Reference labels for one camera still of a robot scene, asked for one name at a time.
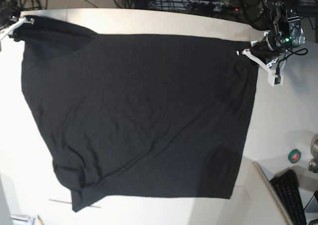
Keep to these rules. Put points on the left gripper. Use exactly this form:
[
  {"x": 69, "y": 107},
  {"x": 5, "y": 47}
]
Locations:
[{"x": 265, "y": 52}]

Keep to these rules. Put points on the black t-shirt with colourful print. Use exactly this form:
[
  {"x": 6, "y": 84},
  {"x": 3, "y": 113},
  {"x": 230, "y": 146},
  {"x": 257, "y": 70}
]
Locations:
[{"x": 147, "y": 115}]

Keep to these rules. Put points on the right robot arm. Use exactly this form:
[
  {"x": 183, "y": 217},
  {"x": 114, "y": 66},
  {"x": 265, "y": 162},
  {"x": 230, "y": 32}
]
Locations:
[{"x": 10, "y": 20}]

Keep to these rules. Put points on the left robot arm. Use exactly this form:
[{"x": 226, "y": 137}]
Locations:
[{"x": 283, "y": 39}]

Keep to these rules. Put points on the black power strip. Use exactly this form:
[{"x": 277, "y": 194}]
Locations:
[{"x": 209, "y": 7}]

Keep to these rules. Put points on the green tape roll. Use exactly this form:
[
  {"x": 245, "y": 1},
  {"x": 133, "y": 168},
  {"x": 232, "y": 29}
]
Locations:
[{"x": 294, "y": 156}]

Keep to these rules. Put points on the silver metal cylinder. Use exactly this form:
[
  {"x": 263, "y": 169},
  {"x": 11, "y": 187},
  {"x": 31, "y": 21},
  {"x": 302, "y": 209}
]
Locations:
[{"x": 313, "y": 163}]

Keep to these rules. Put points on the black keyboard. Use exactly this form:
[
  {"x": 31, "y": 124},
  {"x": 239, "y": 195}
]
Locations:
[{"x": 286, "y": 187}]

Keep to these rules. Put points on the beige partition panel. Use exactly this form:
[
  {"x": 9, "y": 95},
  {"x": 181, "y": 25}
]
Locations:
[{"x": 259, "y": 204}]

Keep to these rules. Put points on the yellow pencil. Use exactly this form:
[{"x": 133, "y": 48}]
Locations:
[{"x": 40, "y": 220}]

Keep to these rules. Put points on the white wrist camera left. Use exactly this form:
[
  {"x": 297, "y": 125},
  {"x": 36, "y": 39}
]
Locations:
[{"x": 273, "y": 79}]

